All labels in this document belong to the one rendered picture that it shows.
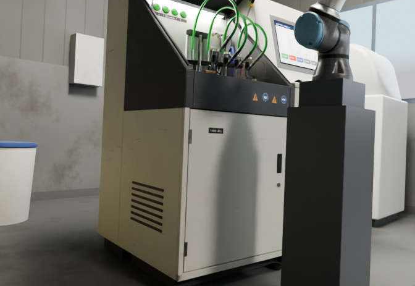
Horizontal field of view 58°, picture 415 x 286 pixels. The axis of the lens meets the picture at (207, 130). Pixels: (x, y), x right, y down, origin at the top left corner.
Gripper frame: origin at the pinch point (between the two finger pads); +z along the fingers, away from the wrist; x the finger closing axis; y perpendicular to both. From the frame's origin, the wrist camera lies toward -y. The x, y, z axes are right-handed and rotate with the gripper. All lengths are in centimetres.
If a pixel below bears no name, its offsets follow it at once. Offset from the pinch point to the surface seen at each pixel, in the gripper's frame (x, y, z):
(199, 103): -34, 36, 28
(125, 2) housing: -41, -48, 25
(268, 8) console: 47, -35, 26
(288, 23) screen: 61, -30, 34
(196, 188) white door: -42, 61, 53
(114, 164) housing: -62, 9, 90
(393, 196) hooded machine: 162, 57, 153
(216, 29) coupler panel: 15, -39, 41
